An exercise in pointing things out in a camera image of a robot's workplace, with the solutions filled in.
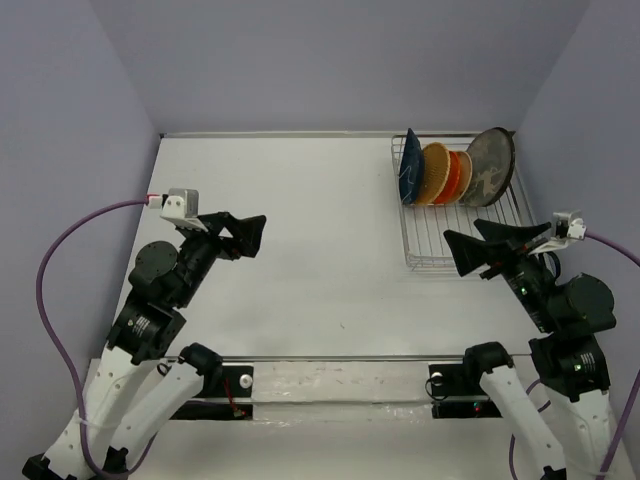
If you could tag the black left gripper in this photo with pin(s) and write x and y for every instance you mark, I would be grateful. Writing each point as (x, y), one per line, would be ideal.
(249, 232)

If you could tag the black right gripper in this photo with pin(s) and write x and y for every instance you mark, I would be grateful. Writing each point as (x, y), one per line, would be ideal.
(519, 240)

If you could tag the cream plate with prints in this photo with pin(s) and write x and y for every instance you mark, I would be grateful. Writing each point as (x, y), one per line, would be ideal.
(466, 171)

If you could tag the grey deer plate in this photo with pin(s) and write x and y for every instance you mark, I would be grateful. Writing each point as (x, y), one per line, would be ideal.
(489, 152)

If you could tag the tan woven round plate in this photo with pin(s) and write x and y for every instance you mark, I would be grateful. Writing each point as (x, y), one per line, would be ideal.
(437, 164)

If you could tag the large teal floral plate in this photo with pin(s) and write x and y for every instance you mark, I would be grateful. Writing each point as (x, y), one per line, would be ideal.
(512, 160)

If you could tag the dark blue leaf plate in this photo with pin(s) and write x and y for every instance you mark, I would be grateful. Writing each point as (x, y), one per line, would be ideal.
(411, 170)

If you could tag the orange glossy plate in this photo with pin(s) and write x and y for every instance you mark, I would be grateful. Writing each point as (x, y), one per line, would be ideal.
(452, 180)

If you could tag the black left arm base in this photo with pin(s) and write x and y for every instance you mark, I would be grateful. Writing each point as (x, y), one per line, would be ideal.
(227, 399)

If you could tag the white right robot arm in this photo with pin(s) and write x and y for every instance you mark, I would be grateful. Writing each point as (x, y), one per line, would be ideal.
(567, 357)

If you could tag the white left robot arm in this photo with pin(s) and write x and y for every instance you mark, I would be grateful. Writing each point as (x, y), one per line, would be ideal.
(111, 431)

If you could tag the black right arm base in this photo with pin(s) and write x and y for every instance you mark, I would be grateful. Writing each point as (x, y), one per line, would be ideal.
(454, 396)

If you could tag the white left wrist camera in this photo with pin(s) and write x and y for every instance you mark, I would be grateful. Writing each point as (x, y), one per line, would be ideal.
(181, 209)

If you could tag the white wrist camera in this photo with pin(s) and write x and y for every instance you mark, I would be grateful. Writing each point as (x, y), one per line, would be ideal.
(568, 227)
(181, 209)

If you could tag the silver wire dish rack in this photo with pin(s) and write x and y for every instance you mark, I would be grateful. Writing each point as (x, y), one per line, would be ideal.
(422, 226)

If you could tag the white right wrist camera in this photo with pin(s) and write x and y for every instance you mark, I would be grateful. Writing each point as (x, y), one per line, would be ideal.
(568, 227)

